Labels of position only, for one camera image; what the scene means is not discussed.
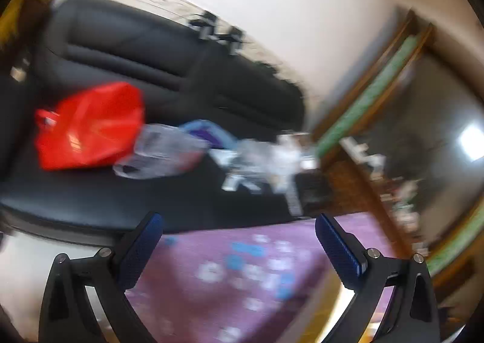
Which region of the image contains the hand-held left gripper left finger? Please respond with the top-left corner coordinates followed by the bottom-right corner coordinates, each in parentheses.
top-left (38, 212), bottom-right (164, 343)

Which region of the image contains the red plastic bag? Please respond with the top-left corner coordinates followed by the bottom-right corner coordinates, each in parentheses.
top-left (34, 82), bottom-right (146, 171)

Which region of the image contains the dark box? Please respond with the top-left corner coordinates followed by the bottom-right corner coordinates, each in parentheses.
top-left (287, 173), bottom-right (333, 217)

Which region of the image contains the wooden mirror cabinet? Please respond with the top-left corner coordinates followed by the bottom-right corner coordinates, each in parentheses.
top-left (310, 6), bottom-right (484, 291)

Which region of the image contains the black charger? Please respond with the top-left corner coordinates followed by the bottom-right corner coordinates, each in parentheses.
top-left (219, 25), bottom-right (246, 54)
top-left (189, 12), bottom-right (220, 39)

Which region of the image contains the clear plastic bag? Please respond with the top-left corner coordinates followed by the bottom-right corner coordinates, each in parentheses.
top-left (113, 124), bottom-right (208, 180)

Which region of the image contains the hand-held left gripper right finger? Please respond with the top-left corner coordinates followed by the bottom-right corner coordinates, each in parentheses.
top-left (315, 213), bottom-right (441, 343)

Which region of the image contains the purple floral tablecloth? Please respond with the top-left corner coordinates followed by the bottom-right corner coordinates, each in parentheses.
top-left (125, 212), bottom-right (397, 343)

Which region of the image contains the pile of clear plastic wrappers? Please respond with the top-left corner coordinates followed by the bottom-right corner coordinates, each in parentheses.
top-left (210, 131), bottom-right (322, 196)

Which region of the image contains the clutter of small shelf items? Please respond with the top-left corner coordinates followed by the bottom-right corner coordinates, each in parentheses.
top-left (340, 135), bottom-right (428, 249)

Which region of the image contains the black leather sofa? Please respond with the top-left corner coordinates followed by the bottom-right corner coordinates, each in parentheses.
top-left (0, 0), bottom-right (307, 245)

